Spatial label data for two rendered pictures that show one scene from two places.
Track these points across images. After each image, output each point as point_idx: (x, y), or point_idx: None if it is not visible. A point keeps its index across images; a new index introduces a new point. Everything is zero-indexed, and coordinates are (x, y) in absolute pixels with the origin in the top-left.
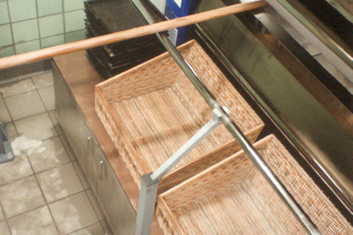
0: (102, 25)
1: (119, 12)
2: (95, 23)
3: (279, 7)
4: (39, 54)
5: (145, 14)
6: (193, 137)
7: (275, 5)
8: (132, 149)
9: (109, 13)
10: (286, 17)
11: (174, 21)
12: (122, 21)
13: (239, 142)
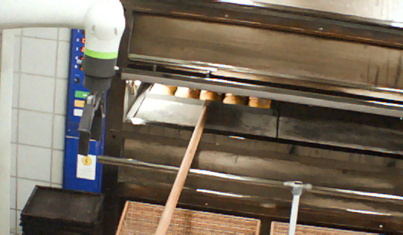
0: (66, 221)
1: (56, 207)
2: (48, 228)
3: (278, 96)
4: (171, 211)
5: (157, 164)
6: (291, 216)
7: (273, 96)
8: None
9: (52, 213)
10: (288, 99)
11: (189, 155)
12: (71, 212)
13: (331, 190)
